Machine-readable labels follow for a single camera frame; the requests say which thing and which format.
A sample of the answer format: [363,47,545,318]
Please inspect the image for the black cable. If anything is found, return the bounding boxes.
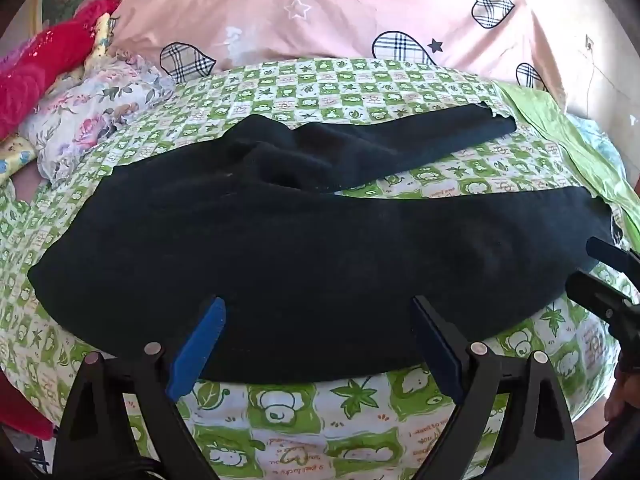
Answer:
[575,424,609,445]

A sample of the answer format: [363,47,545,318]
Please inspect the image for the floral ruffled pillow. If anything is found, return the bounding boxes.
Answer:
[20,52,176,188]

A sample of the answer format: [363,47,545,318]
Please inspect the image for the plain green cloth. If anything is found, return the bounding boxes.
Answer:
[497,82,640,221]

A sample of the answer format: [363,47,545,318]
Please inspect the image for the green checked bedsheet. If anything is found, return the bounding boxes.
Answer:
[0,57,631,480]

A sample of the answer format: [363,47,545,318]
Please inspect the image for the person's right hand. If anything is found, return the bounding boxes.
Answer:
[604,371,627,423]

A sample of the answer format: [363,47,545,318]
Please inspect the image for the light blue cloth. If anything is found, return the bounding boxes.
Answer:
[570,115,631,181]

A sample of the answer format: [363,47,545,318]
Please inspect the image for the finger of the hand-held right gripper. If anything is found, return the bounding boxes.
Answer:
[586,236,640,275]
[565,270,640,322]

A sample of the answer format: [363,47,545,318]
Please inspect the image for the black pants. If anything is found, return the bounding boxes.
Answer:
[27,101,618,386]

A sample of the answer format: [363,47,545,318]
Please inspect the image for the red rose blanket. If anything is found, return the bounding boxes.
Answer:
[0,0,121,141]

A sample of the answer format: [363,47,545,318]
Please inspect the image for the pink quilt with plaid hearts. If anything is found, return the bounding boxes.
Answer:
[107,0,568,106]

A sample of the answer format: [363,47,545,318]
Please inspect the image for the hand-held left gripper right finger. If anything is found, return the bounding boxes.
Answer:
[410,296,583,480]

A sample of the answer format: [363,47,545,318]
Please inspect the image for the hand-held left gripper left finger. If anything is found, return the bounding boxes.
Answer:
[52,297,226,480]

